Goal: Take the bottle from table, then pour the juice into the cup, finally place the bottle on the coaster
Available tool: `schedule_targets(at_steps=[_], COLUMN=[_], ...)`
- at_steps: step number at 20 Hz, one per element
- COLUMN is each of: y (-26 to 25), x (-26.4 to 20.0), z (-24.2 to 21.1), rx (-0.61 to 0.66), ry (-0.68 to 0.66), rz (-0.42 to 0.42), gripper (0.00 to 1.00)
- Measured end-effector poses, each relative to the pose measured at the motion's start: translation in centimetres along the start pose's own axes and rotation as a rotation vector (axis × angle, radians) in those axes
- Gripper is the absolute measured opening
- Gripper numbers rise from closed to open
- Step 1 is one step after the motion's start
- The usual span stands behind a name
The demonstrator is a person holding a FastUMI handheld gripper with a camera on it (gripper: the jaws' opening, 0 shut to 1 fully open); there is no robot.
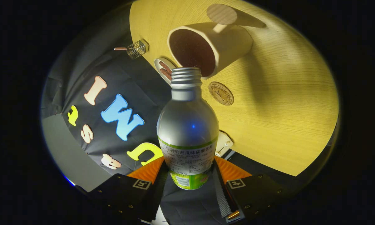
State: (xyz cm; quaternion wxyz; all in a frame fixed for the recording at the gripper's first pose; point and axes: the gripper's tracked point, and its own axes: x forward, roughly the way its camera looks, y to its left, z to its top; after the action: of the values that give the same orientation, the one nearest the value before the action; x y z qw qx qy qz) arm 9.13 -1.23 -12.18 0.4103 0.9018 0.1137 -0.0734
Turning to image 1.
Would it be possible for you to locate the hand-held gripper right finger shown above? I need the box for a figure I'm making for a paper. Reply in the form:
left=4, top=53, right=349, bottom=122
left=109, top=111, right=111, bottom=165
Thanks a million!
left=213, top=155, right=300, bottom=223

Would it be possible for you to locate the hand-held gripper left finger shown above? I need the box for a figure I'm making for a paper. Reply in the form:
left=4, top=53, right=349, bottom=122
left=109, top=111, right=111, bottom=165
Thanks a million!
left=76, top=156, right=169, bottom=223

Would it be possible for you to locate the silver juice bottle green label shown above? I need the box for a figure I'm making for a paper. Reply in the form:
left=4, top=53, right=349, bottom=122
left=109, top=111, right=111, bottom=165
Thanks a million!
left=157, top=67, right=220, bottom=190

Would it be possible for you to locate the round wooden coaster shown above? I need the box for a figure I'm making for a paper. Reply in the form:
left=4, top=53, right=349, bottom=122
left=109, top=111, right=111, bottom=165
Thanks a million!
left=208, top=82, right=234, bottom=106

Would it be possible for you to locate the beige cup with handle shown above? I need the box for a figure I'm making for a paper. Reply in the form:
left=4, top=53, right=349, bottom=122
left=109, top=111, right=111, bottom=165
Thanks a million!
left=167, top=4, right=267, bottom=80

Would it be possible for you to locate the white toaster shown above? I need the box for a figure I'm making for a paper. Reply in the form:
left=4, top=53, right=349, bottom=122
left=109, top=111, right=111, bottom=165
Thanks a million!
left=215, top=131, right=234, bottom=157

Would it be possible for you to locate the wooden table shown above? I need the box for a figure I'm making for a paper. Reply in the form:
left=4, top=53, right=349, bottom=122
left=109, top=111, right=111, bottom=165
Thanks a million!
left=130, top=0, right=340, bottom=177

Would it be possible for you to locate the black backdrop cloth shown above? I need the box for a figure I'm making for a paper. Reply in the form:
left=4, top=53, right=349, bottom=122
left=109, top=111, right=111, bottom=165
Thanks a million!
left=41, top=6, right=300, bottom=225

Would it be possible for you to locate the white oval plate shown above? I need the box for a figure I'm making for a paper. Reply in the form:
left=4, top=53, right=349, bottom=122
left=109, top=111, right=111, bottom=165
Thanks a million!
left=154, top=57, right=177, bottom=86

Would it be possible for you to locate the wire mesh holder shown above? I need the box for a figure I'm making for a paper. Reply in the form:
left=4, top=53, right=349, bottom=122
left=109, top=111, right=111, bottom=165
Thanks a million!
left=126, top=39, right=150, bottom=60

